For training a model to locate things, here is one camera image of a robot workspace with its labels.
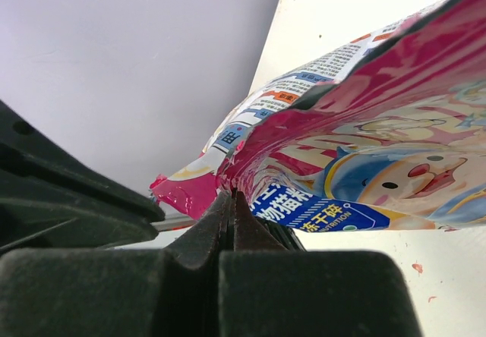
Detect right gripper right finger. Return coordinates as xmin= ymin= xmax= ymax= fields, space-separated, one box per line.
xmin=218 ymin=192 xmax=421 ymax=336

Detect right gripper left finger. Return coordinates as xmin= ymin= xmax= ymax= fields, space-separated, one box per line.
xmin=1 ymin=192 xmax=232 ymax=336

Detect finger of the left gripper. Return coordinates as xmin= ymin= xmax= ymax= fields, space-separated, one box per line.
xmin=1 ymin=103 xmax=165 ymax=254

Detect cat food bag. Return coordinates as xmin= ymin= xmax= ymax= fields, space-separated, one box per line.
xmin=150 ymin=0 xmax=485 ymax=232

